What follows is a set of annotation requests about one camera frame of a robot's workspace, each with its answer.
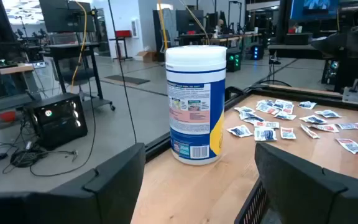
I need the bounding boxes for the black hanging cable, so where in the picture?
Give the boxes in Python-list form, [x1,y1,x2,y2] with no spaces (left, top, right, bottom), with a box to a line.
[106,0,138,144]

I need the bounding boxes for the black plastic basket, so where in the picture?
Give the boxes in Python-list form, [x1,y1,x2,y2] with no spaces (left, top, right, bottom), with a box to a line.
[234,177,272,224]

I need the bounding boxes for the grey arm base bracket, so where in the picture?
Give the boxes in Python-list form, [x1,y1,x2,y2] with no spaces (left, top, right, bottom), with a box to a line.
[342,79,358,105]

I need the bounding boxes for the wooden top grey workbench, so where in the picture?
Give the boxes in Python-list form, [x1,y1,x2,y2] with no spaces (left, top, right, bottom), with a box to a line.
[0,62,42,138]

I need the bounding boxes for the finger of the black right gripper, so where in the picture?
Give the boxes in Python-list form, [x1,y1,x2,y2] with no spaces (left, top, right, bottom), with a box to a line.
[311,28,351,58]

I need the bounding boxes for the black rolling cart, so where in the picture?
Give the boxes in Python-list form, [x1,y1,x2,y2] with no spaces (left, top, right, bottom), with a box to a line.
[47,42,116,112]

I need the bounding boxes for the yellow hanging cable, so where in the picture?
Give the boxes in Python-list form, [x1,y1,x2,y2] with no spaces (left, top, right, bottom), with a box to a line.
[69,0,88,94]
[178,0,211,46]
[156,0,170,51]

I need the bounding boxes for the black computer tower round light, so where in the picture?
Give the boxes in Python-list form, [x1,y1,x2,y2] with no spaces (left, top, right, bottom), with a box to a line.
[23,92,89,149]

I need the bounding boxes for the computer tower green lights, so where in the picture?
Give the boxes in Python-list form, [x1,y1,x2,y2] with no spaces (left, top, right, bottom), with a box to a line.
[226,48,242,73]

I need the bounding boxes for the white blue yellow wipes canister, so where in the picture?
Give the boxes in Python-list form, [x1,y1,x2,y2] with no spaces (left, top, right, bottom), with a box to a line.
[165,45,227,166]

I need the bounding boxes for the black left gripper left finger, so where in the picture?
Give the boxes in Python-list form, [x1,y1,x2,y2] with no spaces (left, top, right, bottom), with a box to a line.
[0,142,146,224]

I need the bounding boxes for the black monitor on cart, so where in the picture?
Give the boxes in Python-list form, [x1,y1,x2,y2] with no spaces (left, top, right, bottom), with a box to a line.
[39,0,96,34]

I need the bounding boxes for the red object under workbench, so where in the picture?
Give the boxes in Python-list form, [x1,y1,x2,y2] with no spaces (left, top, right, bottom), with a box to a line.
[0,110,17,123]

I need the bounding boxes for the computer tower blue lights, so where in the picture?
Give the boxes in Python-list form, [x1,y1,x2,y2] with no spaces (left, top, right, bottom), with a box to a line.
[249,43,264,60]

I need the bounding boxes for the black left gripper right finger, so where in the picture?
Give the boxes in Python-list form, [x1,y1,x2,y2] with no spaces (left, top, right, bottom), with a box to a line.
[255,143,358,224]

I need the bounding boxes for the cardboard box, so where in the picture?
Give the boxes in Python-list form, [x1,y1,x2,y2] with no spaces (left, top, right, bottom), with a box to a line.
[136,50,158,63]

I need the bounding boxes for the black floor cable tangle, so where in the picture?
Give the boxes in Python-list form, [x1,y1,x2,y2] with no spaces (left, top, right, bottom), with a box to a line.
[0,136,79,178]

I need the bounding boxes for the red box on stand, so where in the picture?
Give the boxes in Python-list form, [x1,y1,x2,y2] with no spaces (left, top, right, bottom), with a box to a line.
[109,30,134,60]

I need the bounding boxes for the dark floor mat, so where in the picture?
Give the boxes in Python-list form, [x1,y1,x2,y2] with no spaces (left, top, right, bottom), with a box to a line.
[104,74,151,86]

